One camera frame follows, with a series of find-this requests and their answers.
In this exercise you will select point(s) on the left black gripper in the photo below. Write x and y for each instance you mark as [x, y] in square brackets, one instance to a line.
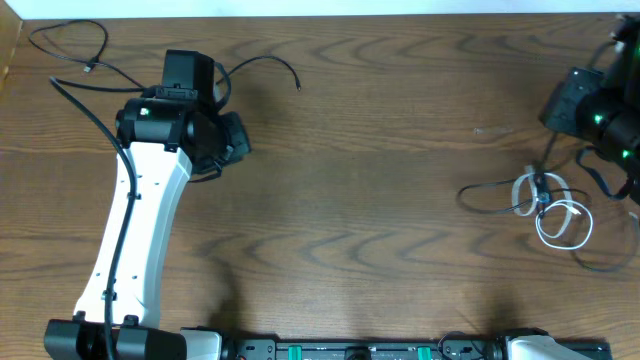
[240, 142]

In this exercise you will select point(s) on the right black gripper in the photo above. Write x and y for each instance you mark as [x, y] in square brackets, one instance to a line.
[558, 114]

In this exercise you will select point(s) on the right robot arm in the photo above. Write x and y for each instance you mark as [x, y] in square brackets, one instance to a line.
[599, 104]

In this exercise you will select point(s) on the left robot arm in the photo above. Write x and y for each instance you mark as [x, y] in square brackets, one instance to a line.
[166, 137]

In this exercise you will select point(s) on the cardboard box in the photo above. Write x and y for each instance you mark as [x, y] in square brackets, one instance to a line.
[10, 29]

